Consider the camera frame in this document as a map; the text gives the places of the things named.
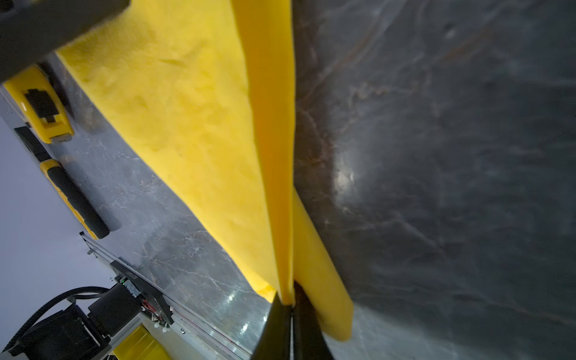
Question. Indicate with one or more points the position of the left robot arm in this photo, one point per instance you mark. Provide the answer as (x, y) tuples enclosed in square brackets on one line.
[(79, 323)]

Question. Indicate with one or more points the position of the yellow black pliers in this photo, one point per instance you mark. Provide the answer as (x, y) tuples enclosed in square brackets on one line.
[(72, 196)]

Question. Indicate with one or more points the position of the yellow paper napkin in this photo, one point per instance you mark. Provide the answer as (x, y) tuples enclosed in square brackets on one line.
[(204, 92)]

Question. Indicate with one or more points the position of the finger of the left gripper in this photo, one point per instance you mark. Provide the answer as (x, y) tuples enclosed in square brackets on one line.
[(30, 30)]

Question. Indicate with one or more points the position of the yellow tape measure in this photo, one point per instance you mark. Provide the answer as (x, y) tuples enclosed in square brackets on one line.
[(41, 106)]

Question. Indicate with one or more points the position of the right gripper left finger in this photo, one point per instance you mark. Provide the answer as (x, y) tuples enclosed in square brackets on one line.
[(275, 341)]

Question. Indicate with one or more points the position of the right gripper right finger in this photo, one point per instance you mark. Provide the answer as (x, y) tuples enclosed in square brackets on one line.
[(309, 343)]

